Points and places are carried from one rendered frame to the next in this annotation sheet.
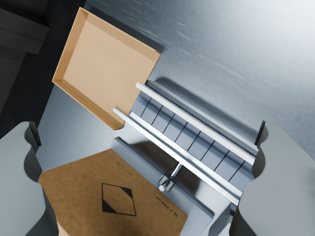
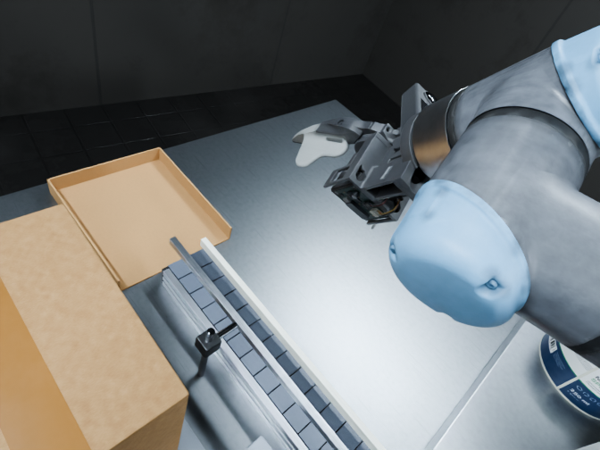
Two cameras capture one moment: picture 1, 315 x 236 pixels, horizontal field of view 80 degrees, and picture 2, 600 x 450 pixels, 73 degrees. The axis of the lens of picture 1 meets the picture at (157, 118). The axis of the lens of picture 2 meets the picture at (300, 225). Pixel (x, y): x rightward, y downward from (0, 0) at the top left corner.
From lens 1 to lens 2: 0.51 m
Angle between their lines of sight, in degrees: 54
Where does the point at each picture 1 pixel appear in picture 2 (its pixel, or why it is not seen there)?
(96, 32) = (158, 179)
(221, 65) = (289, 279)
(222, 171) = (264, 379)
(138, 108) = (181, 268)
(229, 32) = (305, 257)
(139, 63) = (198, 233)
